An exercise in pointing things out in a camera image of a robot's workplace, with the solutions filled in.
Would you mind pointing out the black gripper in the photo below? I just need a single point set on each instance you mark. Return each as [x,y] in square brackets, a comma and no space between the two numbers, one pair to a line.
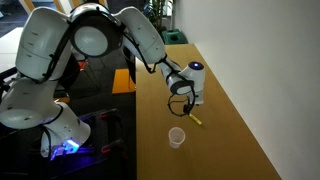
[187,107]

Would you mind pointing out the yellow marker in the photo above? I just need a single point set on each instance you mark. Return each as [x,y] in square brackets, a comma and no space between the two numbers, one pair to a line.
[196,120]

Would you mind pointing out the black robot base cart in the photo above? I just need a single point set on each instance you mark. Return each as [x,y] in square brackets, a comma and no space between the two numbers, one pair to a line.
[100,166]

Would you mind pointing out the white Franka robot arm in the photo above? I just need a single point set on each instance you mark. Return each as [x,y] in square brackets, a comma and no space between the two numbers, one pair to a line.
[43,40]

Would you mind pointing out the clear plastic cup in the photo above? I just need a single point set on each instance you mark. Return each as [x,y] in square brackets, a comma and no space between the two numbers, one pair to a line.
[176,137]

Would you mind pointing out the orange box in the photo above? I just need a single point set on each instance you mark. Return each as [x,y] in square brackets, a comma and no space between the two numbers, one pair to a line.
[123,81]

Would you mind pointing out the green bin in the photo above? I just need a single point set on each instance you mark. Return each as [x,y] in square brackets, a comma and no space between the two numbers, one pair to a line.
[173,36]

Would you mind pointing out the red and black clamp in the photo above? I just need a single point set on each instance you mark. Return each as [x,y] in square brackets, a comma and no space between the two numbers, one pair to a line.
[111,146]

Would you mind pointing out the green potted plant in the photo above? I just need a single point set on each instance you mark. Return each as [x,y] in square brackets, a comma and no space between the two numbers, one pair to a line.
[158,11]

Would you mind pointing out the black chair with orange legs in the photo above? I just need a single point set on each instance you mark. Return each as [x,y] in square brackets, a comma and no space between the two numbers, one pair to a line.
[78,71]

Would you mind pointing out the white table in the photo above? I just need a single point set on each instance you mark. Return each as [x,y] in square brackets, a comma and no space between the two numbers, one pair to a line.
[6,45]

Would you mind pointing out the orange door frame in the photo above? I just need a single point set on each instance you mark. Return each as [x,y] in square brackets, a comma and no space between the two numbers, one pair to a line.
[28,4]

